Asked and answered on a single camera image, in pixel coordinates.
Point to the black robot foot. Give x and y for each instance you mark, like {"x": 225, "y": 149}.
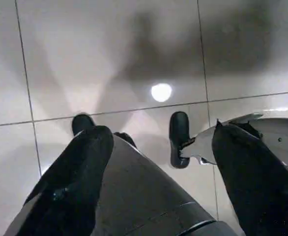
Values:
{"x": 178, "y": 132}
{"x": 82, "y": 123}

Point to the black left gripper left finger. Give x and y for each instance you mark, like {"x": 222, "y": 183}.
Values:
{"x": 70, "y": 191}

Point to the dark grey robot leg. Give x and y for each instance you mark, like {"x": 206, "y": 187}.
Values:
{"x": 149, "y": 196}

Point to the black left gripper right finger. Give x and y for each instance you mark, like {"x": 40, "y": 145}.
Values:
{"x": 262, "y": 191}

